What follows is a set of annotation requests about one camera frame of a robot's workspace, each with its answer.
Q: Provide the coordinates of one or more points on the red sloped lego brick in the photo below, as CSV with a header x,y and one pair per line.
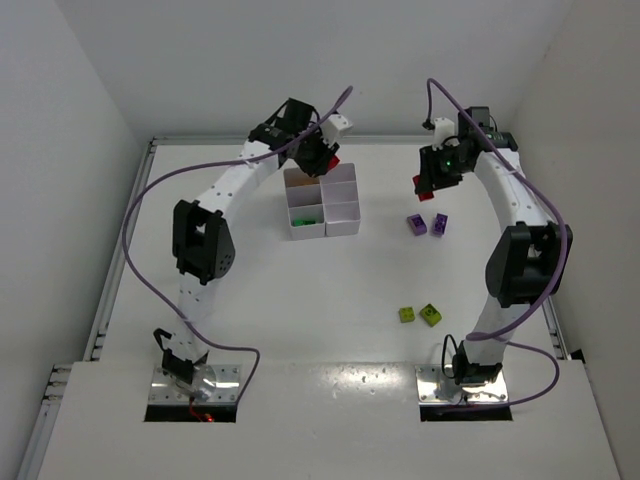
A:
x,y
332,163

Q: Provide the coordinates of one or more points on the lime green lego brick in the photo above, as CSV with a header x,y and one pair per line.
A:
x,y
406,314

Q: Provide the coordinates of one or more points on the red rectangular lego brick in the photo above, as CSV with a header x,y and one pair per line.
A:
x,y
422,193

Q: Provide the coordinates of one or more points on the white divided container right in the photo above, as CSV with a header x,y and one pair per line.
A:
x,y
339,191

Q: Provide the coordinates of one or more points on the pink patterned lego piece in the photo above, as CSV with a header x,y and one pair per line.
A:
x,y
439,224

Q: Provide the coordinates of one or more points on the white divided container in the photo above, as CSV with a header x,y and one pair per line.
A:
x,y
305,201
339,191

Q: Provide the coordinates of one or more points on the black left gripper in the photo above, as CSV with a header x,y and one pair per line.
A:
x,y
314,157

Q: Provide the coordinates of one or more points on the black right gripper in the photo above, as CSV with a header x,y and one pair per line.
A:
x,y
431,173

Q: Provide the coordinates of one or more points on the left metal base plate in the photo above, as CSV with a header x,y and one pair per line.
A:
x,y
212,385

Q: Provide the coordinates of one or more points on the green square lego brick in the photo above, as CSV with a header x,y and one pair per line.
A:
x,y
303,222

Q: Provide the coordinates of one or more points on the white divided container left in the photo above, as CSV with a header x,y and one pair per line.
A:
x,y
305,201

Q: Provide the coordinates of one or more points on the purple patterned lego brick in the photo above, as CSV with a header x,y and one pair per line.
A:
x,y
417,224

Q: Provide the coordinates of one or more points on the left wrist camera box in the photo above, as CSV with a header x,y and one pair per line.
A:
x,y
335,127

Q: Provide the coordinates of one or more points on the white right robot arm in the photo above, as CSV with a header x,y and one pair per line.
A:
x,y
528,261

